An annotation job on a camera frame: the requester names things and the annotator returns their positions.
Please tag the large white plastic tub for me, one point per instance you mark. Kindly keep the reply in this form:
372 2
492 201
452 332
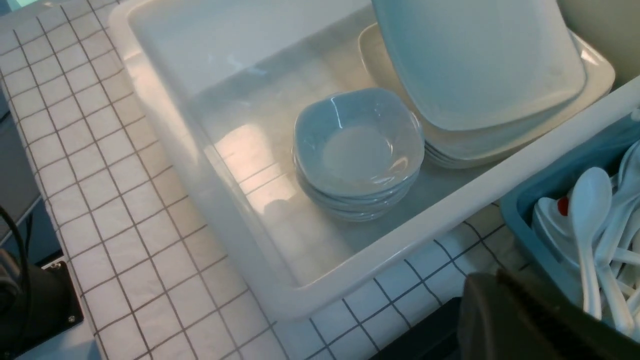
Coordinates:
222 82

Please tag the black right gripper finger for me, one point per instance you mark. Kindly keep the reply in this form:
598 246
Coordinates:
504 316

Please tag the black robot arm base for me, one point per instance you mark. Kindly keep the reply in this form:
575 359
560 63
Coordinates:
36 304

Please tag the large white square plate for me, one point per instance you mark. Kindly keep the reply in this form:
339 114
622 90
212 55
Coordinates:
475 64

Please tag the stack of white bowls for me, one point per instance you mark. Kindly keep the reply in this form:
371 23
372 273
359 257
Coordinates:
357 154

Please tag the pile of white spoons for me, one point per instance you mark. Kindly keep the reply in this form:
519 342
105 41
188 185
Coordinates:
599 216

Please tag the white grid tablecloth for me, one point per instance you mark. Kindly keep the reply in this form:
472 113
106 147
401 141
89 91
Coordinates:
156 283

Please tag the stack of white square plates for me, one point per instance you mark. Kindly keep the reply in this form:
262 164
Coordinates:
473 148

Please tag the teal plastic bin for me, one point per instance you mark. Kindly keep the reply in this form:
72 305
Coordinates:
530 210

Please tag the black serving tray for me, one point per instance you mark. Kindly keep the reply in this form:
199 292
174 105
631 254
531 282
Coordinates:
433 338

